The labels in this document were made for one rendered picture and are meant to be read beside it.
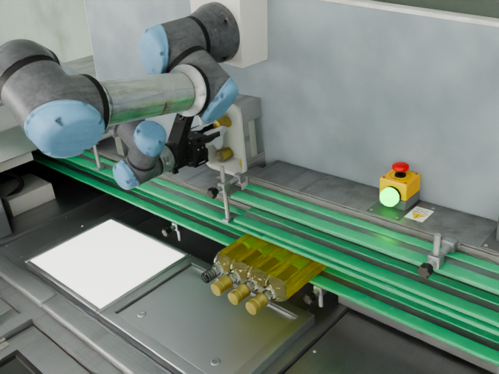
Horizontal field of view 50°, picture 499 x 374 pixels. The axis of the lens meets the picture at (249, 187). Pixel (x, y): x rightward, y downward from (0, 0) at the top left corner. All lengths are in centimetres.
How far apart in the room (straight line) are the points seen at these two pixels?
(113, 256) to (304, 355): 71
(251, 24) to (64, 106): 64
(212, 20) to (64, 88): 53
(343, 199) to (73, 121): 70
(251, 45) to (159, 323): 76
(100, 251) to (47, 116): 94
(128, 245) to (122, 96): 85
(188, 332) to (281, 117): 63
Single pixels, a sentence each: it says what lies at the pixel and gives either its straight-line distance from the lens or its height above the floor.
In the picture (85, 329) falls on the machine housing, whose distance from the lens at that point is 152.
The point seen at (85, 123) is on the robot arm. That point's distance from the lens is 94.
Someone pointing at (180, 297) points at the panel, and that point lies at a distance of 154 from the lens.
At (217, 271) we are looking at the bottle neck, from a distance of 138.
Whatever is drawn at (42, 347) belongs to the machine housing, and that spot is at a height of 146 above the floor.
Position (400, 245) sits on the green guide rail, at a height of 93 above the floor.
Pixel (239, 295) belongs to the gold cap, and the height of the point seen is 115.
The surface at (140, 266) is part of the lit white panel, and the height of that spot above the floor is 111.
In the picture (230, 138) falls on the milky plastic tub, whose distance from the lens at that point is 166.
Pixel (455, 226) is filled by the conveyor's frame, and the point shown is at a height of 82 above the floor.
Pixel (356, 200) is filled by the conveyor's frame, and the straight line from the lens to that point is 134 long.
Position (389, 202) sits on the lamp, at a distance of 127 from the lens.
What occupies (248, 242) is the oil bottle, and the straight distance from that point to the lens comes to 144.
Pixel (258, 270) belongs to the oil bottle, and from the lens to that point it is 133.
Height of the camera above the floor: 183
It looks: 39 degrees down
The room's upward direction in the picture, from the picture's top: 120 degrees counter-clockwise
